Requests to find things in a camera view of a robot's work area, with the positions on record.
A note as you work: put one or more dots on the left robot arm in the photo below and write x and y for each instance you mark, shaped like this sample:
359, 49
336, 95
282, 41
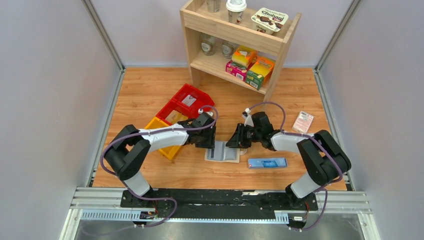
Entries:
127, 152

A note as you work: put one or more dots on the paper coffee cup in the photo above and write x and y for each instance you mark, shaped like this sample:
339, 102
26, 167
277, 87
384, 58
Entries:
235, 10

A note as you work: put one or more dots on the red plastic bin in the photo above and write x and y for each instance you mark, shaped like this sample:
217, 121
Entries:
192, 99
178, 106

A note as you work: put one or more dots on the right glass water bottle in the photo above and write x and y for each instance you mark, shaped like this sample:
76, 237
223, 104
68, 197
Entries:
228, 48

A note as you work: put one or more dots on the blue gum pack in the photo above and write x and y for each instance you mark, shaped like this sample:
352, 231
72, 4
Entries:
264, 163

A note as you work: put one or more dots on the metal can on shelf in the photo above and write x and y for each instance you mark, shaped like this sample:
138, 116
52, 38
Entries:
213, 6

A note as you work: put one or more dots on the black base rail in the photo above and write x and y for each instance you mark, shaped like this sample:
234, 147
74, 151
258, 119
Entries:
219, 203

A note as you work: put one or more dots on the green yellow juice carton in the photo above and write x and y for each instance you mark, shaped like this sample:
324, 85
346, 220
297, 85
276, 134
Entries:
260, 72

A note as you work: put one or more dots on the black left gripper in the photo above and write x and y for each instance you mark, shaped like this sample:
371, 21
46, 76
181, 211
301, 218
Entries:
205, 133

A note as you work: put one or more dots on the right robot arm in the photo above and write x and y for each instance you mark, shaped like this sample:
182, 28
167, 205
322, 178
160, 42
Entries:
324, 160

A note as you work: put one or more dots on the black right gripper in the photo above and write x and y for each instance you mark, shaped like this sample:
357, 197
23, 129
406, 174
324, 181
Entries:
244, 133

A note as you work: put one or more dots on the gold sachets in bin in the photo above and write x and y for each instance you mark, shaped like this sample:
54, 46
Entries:
174, 116

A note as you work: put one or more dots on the Chobani yogurt cup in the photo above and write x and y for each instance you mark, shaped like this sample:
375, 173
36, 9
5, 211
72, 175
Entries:
268, 21

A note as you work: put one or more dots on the pink orange juice carton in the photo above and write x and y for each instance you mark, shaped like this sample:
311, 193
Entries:
241, 61

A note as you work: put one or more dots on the pink snack packet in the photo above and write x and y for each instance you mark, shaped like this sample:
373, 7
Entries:
303, 122

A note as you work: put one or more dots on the yellow plastic bin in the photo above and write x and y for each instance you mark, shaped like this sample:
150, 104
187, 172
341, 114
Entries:
164, 137

